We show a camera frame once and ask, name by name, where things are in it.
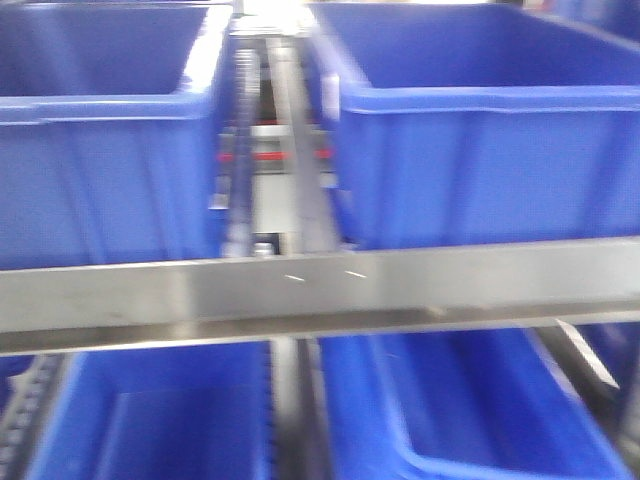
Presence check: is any blue upper bin left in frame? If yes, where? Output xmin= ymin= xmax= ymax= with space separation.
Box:
xmin=1 ymin=1 xmax=233 ymax=270

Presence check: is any blue upper bin right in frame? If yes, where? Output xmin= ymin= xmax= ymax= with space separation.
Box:
xmin=303 ymin=3 xmax=639 ymax=249

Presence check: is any blue lower bin left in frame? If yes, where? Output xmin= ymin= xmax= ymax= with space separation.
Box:
xmin=25 ymin=342 xmax=273 ymax=479

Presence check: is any blue bin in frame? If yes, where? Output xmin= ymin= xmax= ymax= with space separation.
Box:
xmin=303 ymin=3 xmax=639 ymax=249
xmin=1 ymin=1 xmax=233 ymax=270
xmin=25 ymin=342 xmax=273 ymax=479
xmin=320 ymin=329 xmax=631 ymax=479

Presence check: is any steel divider rail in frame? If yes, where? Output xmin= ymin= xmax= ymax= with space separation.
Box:
xmin=266 ymin=36 xmax=340 ymax=254

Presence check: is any steel target shelf rack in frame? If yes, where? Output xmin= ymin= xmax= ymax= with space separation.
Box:
xmin=1 ymin=237 xmax=639 ymax=355

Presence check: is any blue lower bin right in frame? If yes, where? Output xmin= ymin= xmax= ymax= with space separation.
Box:
xmin=320 ymin=329 xmax=631 ymax=479

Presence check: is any white roller track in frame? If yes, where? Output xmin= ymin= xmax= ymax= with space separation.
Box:
xmin=222 ymin=48 xmax=260 ymax=258

